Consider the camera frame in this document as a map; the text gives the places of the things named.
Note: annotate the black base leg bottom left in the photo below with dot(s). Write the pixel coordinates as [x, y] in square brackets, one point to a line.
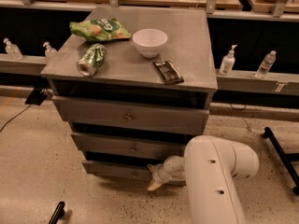
[58, 213]

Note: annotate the black base leg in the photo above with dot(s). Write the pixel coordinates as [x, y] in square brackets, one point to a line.
[287, 158]
[58, 213]

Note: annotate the black bracket foot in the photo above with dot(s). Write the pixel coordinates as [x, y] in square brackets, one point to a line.
[36, 97]

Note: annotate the clear sanitizer bottle near cabinet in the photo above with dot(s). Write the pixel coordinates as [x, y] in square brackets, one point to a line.
[49, 51]

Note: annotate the green snack bag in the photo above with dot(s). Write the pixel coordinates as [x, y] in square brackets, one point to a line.
[100, 30]

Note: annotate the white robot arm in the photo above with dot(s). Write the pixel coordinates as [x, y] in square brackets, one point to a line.
[208, 167]

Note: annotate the black snack packet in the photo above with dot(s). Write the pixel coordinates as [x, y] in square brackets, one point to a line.
[168, 72]

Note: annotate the white pump bottle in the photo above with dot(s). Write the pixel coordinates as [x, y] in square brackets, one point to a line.
[228, 62]

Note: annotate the grey wooden drawer cabinet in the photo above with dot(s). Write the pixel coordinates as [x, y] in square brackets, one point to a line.
[127, 76]

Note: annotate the crushed green soda can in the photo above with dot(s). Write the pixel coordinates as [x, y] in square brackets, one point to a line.
[91, 60]

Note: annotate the white bowl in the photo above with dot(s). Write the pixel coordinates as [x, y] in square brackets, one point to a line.
[150, 42]

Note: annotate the clear water bottle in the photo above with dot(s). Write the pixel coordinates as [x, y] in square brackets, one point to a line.
[266, 64]

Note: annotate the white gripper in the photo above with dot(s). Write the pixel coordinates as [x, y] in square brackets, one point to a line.
[163, 172]

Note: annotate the grey top drawer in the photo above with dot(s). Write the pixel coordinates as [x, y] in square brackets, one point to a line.
[155, 118]

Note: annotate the grey middle drawer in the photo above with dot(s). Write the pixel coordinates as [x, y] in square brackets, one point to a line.
[95, 145]

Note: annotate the grey drawer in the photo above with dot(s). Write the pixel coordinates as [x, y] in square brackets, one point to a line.
[155, 118]
[135, 171]
[95, 145]

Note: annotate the grey bottom drawer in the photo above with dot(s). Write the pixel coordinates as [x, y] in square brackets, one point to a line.
[135, 171]

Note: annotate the black base leg right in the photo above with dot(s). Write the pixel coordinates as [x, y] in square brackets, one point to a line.
[287, 158]

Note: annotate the grey metal rail shelf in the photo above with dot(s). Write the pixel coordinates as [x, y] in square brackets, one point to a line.
[277, 83]

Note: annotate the clear sanitizer bottle far left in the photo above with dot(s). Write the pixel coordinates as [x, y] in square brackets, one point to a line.
[13, 51]

